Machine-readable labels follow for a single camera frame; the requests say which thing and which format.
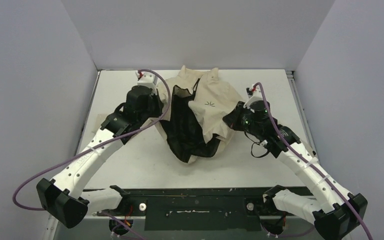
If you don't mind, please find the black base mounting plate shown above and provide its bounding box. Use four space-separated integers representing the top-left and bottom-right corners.
103 187 287 232

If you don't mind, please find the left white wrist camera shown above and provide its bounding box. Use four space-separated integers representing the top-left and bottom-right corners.
136 72 158 95

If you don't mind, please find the beige zip jacket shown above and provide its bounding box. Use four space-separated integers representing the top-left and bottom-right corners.
155 66 243 164

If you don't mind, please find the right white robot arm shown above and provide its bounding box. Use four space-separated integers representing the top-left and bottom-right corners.
222 100 368 240

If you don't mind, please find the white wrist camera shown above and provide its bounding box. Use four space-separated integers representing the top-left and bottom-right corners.
243 85 263 109
136 72 158 95

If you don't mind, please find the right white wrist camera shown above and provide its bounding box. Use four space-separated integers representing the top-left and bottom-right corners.
243 85 263 109

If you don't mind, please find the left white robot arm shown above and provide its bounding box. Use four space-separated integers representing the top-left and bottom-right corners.
36 85 163 229

